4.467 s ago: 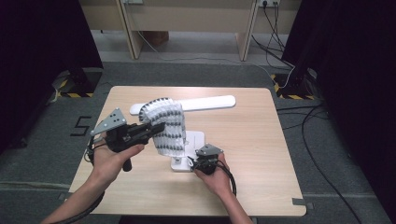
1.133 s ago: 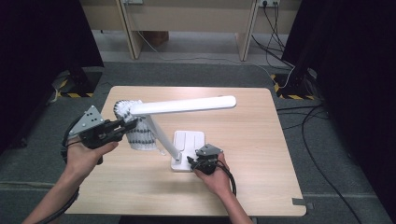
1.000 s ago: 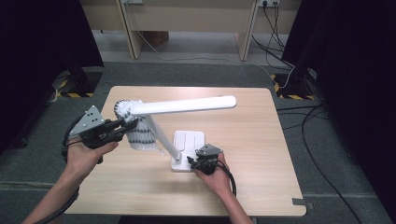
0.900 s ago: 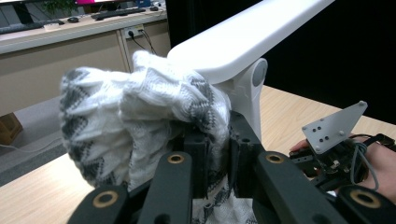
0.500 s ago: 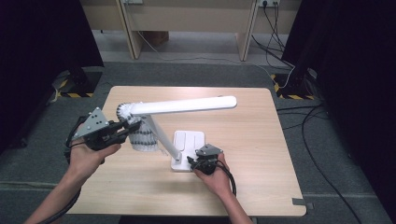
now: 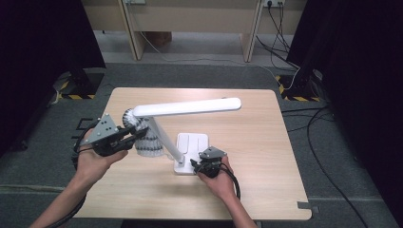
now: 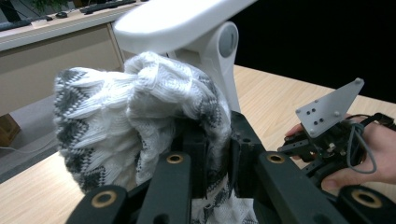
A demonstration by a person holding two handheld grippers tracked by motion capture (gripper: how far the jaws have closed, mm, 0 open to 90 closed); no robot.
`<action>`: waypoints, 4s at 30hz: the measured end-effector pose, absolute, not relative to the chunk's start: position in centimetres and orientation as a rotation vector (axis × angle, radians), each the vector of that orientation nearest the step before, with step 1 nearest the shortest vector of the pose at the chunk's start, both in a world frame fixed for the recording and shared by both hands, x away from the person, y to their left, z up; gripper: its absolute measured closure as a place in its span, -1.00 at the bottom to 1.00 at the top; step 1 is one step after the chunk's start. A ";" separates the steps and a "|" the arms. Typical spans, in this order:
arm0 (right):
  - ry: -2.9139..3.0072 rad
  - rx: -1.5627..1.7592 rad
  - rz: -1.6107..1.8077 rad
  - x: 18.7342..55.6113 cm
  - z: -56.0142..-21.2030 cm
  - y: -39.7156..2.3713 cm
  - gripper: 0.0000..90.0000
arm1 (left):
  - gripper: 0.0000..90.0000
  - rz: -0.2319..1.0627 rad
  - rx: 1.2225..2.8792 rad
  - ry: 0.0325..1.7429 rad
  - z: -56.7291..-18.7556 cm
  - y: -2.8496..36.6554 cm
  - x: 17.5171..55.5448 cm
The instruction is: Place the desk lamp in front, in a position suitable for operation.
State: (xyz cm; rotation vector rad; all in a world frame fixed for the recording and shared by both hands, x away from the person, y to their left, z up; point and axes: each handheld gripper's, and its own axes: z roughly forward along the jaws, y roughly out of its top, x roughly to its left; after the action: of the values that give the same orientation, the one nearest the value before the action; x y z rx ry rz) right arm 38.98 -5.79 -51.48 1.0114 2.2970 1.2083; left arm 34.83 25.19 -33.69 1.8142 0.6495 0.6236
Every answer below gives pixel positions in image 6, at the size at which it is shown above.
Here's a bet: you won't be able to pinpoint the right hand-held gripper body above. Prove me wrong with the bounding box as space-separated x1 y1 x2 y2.
195 145 228 179

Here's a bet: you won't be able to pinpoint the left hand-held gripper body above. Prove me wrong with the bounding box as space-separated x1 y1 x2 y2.
79 113 134 158

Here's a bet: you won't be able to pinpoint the white cloth with dark stripes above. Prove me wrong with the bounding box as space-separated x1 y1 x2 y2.
122 107 165 158

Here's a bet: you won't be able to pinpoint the white desk lamp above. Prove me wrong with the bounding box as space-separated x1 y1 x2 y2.
132 97 242 176

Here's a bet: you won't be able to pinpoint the person's right hand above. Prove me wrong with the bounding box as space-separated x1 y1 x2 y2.
198 155 238 202

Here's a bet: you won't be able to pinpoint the person's left hand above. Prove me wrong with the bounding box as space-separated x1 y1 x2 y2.
74 127 129 185

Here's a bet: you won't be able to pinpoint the stand base with striped tape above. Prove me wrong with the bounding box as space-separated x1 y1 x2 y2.
275 69 323 103
51 68 106 101

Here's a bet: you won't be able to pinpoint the black curtain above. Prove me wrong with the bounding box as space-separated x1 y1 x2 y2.
0 0 106 157
286 0 403 220

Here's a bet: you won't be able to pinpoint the brown cardboard box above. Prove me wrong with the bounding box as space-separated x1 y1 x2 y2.
144 30 173 48

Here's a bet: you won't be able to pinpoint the grey tape piece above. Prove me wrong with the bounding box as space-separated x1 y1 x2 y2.
297 200 320 214

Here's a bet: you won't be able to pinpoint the right hand-held gripper black cable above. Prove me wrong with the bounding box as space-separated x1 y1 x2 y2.
220 165 241 201

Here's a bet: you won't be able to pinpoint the long white floor cable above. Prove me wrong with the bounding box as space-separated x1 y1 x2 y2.
139 30 280 81

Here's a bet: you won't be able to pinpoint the black floor cables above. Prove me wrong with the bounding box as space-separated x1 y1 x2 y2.
280 105 371 228

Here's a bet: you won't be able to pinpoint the black cables from socket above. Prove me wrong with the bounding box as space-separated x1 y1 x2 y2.
256 2 301 70

